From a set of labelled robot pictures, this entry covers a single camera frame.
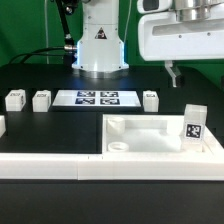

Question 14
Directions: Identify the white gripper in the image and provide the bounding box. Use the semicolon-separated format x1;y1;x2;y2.
137;0;224;90

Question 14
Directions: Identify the white square table top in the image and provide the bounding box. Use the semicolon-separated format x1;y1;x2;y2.
102;115;224;155

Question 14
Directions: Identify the white U-shaped obstacle fence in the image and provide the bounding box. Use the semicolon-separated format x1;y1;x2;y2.
0;113;224;180

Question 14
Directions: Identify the white sheet with markers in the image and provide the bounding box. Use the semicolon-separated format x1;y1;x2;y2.
53;90;141;107

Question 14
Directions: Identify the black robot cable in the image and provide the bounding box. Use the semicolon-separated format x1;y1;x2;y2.
7;0;78;65

